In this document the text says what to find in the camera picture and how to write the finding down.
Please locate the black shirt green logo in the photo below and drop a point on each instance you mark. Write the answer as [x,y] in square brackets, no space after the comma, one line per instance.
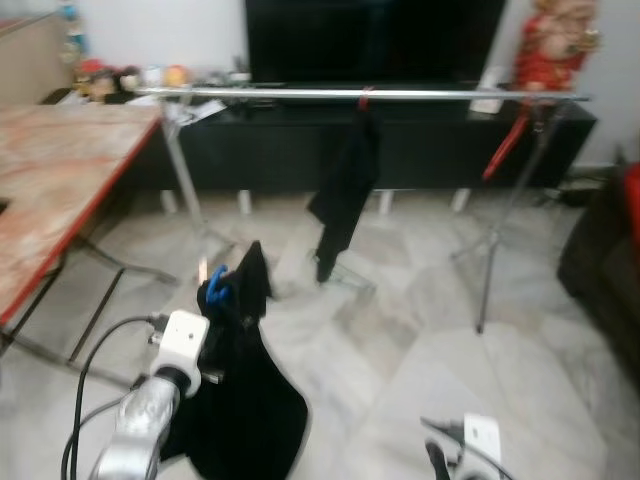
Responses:
[245,400]
[345,190]

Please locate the blue plastic hanger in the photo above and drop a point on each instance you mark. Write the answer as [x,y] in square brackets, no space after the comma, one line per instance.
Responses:
[217,290]

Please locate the red plastic hanger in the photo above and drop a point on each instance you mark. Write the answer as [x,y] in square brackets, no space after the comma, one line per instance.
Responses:
[505,150]

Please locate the pink plastic hanger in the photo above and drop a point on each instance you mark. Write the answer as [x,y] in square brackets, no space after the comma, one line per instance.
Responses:
[365,98]

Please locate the grey fabric sofa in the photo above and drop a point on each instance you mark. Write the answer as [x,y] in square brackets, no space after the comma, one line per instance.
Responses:
[605,270]

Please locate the black tv console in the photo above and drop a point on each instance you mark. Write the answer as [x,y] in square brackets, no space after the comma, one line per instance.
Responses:
[400,150]

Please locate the white tissue box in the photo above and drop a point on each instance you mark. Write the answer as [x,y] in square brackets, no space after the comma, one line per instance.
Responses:
[490,98]

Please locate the silver clothes rack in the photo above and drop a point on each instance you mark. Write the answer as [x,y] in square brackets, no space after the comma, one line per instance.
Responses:
[350,94]

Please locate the black television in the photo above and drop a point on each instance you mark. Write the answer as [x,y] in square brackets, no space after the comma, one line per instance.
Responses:
[375,40]

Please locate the red figurine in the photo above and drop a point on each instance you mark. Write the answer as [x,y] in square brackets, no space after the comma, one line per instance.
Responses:
[555,45]

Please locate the orange round plush toy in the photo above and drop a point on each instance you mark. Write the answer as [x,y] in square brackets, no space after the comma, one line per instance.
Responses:
[176,75]

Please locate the marble folding table red edge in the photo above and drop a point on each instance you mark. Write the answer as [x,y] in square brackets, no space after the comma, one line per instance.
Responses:
[50,180]

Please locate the white round plush toy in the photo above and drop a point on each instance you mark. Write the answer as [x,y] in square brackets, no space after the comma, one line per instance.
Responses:
[152,76]

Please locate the black mouse plush toy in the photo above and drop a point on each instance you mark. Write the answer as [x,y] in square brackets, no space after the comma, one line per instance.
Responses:
[128,80]

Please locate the beige wooden cabinet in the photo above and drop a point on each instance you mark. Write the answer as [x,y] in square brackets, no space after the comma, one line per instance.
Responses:
[30,60]

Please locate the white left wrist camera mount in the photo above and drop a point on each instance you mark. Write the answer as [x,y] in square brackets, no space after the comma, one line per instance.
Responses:
[182,340]

